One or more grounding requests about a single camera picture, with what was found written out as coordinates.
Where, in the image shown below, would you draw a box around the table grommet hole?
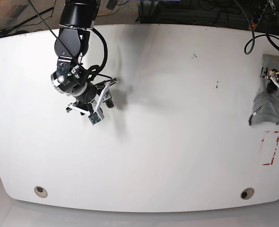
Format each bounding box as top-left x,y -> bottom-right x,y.
240,188 -> 255,200
34,186 -> 48,198

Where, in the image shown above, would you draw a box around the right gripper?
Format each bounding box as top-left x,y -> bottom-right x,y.
51,56 -> 114,116

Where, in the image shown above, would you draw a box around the yellow cable on floor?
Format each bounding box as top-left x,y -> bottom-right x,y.
96,3 -> 115,17

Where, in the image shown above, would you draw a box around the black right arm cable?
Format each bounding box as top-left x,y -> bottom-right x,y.
27,0 -> 113,83

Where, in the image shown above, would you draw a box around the red tape rectangle marking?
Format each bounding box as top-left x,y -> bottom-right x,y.
260,131 -> 279,166

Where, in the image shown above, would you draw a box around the left table grommet hole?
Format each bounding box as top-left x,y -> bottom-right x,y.
34,186 -> 48,198

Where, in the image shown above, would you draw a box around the black stand legs on floor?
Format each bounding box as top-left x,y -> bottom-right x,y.
0,7 -> 55,40

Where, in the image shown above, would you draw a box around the grey T-shirt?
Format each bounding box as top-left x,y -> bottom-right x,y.
248,54 -> 279,126

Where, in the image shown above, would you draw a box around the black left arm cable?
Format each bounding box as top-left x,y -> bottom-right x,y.
234,0 -> 279,59

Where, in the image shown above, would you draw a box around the black power strip red light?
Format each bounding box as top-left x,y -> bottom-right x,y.
249,0 -> 269,30

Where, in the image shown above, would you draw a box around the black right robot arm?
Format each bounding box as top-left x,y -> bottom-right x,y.
51,0 -> 115,122

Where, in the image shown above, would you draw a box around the right table grommet hole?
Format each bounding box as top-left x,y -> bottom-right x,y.
240,188 -> 255,200

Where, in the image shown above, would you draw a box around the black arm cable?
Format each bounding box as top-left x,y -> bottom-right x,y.
27,0 -> 113,83
234,0 -> 279,59

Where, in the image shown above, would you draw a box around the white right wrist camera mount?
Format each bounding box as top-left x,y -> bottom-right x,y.
66,78 -> 118,125

